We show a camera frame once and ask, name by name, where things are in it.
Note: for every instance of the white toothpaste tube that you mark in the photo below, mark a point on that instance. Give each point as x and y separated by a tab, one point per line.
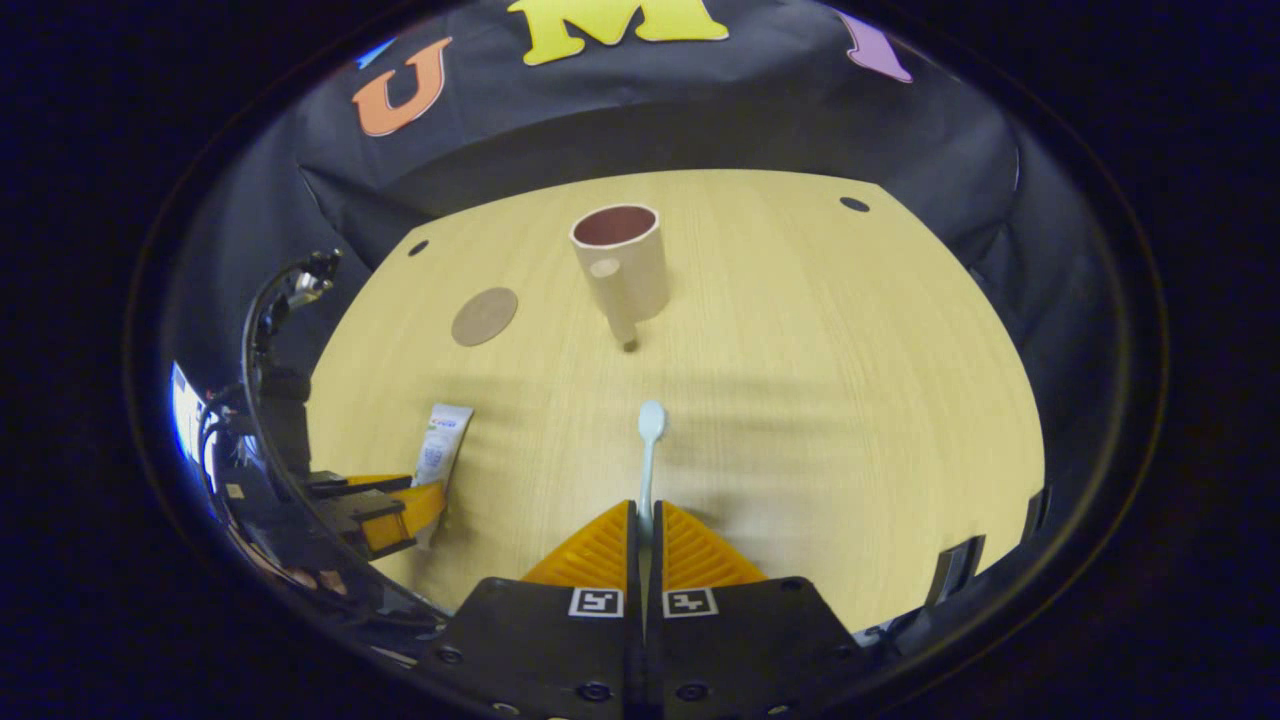
442	445

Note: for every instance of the beige cup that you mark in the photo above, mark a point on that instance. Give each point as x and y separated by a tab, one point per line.
630	280

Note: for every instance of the black desk clamp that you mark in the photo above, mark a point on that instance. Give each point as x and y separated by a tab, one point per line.
955	570

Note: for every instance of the computer monitor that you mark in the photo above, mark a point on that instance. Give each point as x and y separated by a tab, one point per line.
185	415

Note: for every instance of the white toothbrush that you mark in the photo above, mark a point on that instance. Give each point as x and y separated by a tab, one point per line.
651	420

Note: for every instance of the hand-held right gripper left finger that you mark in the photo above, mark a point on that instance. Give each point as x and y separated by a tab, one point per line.
600	660

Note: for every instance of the brown round coaster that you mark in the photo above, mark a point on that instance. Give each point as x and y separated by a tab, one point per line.
484	316

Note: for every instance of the black backdrop cloth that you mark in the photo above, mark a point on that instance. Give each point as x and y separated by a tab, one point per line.
700	110

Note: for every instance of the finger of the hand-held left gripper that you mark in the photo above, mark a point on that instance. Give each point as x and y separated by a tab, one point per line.
385	520
360	485

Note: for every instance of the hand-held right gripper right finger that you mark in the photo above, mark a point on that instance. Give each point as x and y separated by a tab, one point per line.
700	660

